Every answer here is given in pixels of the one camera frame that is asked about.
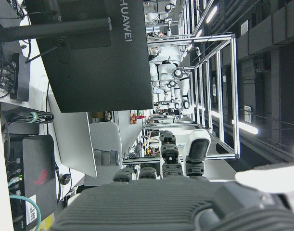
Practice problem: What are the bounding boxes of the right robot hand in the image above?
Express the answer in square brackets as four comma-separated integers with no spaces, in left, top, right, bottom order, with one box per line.
[49,129,294,231]

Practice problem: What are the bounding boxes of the small black round device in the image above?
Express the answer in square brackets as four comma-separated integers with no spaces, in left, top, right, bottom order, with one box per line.
[60,173,72,186]

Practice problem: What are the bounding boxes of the black mini computer red logo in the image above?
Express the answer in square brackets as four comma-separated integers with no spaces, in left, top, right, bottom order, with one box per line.
[21,134,59,223]

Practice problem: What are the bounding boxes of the white humanoid robot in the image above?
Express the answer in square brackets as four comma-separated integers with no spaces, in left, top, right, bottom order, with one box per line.
[149,60,192,109]
[145,0,178,25]

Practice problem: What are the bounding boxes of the white ceiling light strip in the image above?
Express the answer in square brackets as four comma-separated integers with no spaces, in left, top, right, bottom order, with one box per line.
[205,4,218,24]
[232,119,259,135]

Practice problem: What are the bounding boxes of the black Huawei monitor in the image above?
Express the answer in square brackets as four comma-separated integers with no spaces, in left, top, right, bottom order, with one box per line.
[24,0,153,113]

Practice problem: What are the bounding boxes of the black docking box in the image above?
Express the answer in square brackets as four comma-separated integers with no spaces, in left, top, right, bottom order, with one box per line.
[10,52,31,102]

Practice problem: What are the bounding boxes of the teal network cable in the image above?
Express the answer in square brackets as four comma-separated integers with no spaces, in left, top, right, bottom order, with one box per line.
[9,194,41,231]

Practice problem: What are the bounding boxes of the black cable bundle green tie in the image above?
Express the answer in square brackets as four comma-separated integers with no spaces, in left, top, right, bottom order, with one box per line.
[14,111,55,124]

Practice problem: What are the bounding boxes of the aluminium profile frame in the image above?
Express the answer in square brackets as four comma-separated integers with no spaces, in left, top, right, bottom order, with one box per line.
[144,33,241,160]

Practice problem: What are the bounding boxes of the tangled black cables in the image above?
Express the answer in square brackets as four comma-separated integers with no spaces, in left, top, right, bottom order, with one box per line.
[0,59,17,98]

